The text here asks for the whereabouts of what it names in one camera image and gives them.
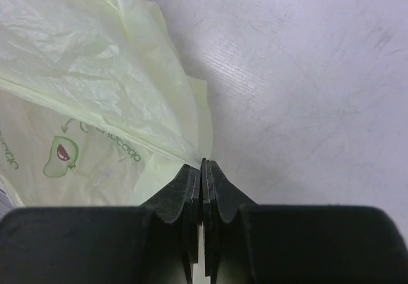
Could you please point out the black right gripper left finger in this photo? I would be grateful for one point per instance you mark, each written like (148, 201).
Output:
(156, 242)

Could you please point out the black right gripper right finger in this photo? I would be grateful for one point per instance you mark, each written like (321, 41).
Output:
(246, 242)

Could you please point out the light green plastic bag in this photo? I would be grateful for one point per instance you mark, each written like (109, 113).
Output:
(96, 107)

